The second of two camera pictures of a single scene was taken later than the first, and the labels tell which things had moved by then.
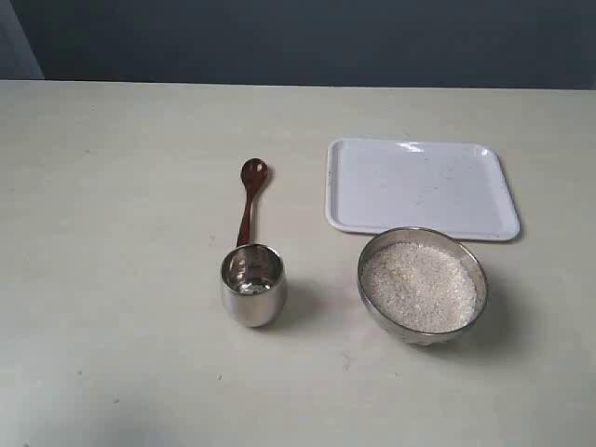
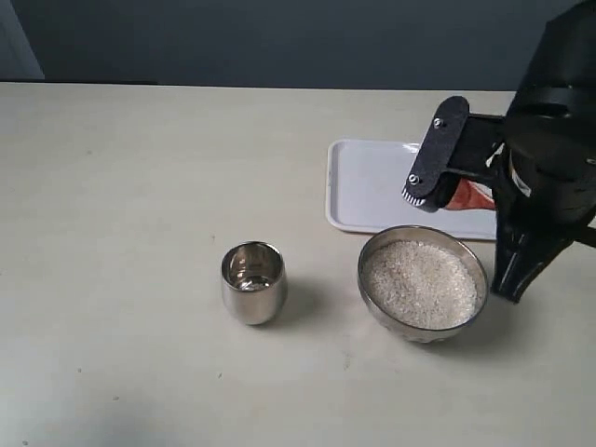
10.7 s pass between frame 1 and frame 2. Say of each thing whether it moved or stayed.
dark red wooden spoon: moved
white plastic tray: stayed
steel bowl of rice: stayed
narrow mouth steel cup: stayed
